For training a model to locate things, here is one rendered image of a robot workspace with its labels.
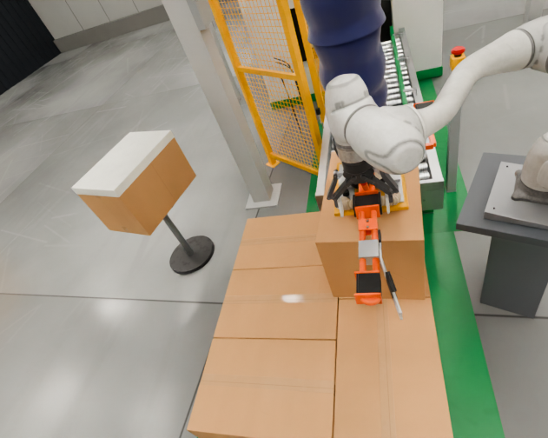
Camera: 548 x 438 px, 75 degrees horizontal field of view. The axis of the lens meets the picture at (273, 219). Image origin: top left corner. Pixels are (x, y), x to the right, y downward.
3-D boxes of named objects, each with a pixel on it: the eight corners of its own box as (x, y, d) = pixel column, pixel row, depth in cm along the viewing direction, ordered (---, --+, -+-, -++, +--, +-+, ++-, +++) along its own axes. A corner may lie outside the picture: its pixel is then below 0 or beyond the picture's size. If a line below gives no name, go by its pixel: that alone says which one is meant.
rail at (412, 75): (399, 48, 361) (399, 28, 349) (405, 46, 359) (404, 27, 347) (432, 205, 205) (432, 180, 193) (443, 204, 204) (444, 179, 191)
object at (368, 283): (356, 280, 110) (353, 271, 107) (380, 279, 108) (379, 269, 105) (356, 304, 105) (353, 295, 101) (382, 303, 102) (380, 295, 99)
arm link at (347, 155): (335, 129, 94) (339, 148, 98) (333, 149, 88) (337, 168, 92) (370, 123, 91) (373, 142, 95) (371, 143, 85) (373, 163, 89)
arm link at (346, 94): (324, 136, 93) (347, 159, 83) (311, 80, 83) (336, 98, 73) (360, 119, 94) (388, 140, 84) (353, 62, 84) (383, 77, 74)
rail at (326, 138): (335, 63, 382) (333, 45, 369) (340, 62, 380) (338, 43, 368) (321, 215, 226) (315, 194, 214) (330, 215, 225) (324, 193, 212)
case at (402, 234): (344, 207, 206) (331, 151, 179) (418, 202, 191) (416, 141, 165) (333, 296, 167) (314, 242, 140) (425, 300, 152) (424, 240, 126)
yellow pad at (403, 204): (378, 160, 163) (377, 151, 160) (401, 156, 160) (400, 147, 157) (382, 212, 140) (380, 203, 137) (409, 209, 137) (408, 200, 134)
